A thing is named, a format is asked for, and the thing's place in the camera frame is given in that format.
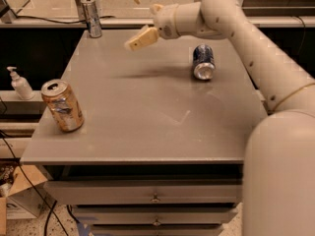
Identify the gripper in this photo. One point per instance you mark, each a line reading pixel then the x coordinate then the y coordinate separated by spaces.
pixel 164 24

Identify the silver redbull can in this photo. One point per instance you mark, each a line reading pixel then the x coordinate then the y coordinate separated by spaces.
pixel 92 18

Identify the grey drawer cabinet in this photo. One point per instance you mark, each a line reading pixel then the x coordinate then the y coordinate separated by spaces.
pixel 159 153

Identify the orange soda can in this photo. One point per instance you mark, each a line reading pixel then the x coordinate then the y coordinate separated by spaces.
pixel 63 105

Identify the blue pepsi can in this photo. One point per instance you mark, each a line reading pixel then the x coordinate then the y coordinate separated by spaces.
pixel 203 62

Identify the white pump bottle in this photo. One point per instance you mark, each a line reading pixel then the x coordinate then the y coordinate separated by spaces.
pixel 20 84

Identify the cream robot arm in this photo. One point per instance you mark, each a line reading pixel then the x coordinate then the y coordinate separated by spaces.
pixel 279 161

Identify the cardboard box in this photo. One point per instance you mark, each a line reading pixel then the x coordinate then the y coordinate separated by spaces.
pixel 23 199

